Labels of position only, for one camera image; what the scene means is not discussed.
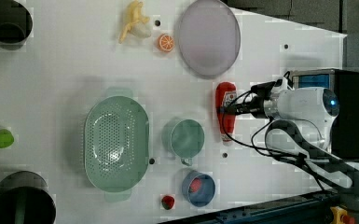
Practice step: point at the blue metal frame rail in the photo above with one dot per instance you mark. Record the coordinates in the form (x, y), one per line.
(310, 208)

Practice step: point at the red toy in blue cup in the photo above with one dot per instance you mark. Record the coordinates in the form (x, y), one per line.
(195, 185)

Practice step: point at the orange slice toy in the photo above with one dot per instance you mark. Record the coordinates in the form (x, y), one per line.
(165, 43)

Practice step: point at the green mug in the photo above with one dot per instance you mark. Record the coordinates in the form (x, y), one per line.
(184, 138)

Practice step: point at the red plush ketchup bottle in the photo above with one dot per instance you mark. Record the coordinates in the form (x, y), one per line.
(225, 93)

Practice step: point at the black cylinder upper left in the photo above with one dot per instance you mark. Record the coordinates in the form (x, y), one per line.
(16, 22)

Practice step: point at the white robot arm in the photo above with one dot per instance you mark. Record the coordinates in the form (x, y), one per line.
(299, 119)

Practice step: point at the green lime toy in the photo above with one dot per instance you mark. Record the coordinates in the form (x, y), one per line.
(6, 138)

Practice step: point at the red strawberry toy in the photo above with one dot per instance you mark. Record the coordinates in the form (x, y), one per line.
(168, 202)

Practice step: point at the black cylinder lower left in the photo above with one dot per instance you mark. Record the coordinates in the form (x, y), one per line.
(24, 199)

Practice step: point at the yellow red emergency button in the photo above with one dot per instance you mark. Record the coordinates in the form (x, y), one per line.
(341, 216)

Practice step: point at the green oval strainer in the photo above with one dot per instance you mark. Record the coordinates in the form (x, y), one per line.
(115, 142)

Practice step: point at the black cylinder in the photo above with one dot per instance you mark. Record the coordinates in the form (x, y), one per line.
(16, 22)
(24, 199)

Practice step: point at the yellow peeled banana toy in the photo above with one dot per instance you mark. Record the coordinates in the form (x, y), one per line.
(135, 22)

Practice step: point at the grey round plate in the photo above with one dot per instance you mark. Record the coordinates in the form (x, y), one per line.
(209, 37)

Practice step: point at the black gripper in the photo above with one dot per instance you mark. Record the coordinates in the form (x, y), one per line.
(255, 107)

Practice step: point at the blue cup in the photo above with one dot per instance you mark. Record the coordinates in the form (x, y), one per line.
(204, 195)

